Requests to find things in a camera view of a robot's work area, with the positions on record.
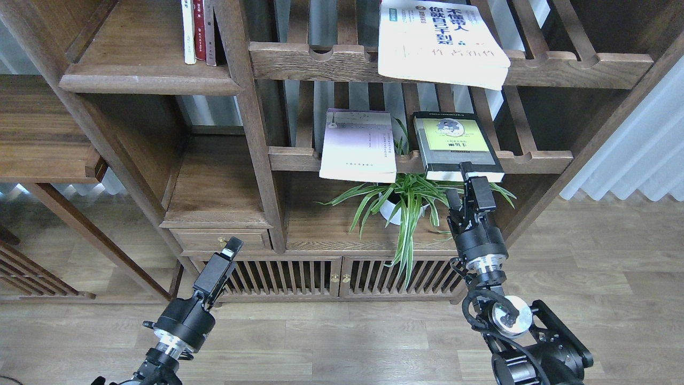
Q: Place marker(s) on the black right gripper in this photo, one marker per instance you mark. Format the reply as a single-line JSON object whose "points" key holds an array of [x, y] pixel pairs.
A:
{"points": [[474, 239]]}

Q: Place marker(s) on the yellow and grey book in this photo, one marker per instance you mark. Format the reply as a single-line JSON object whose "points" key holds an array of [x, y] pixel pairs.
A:
{"points": [[447, 139]]}

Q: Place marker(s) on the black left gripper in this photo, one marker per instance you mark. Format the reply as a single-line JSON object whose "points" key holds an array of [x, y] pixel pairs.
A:
{"points": [[184, 325]]}

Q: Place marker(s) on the dark wooden bookshelf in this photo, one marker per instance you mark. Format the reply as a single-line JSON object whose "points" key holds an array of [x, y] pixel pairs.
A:
{"points": [[228, 150]]}

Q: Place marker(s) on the green spider plant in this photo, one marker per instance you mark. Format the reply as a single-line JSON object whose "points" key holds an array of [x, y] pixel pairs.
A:
{"points": [[410, 193]]}

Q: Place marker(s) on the large white book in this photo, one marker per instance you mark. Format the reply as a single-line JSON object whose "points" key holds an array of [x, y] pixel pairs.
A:
{"points": [[440, 43]]}

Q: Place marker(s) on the white plant pot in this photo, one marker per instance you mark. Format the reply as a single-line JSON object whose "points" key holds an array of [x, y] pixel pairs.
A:
{"points": [[402, 209]]}

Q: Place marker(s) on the white curtain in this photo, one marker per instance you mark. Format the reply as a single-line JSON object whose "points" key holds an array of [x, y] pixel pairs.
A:
{"points": [[645, 154]]}

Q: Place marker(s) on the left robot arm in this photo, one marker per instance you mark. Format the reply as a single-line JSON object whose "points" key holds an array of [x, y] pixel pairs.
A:
{"points": [[159, 368]]}

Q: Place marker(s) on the pale purple book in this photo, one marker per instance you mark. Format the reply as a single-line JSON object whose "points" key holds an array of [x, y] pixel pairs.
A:
{"points": [[358, 146]]}

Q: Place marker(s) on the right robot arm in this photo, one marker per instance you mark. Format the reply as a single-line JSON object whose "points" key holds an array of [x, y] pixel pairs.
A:
{"points": [[529, 343]]}

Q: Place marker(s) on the white upright book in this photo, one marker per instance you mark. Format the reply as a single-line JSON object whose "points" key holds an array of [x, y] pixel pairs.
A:
{"points": [[188, 21]]}

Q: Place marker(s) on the grey upright book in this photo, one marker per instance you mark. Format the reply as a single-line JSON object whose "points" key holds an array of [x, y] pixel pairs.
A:
{"points": [[210, 34]]}

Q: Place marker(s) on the red upright book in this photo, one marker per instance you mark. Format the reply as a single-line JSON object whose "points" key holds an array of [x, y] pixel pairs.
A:
{"points": [[200, 30]]}

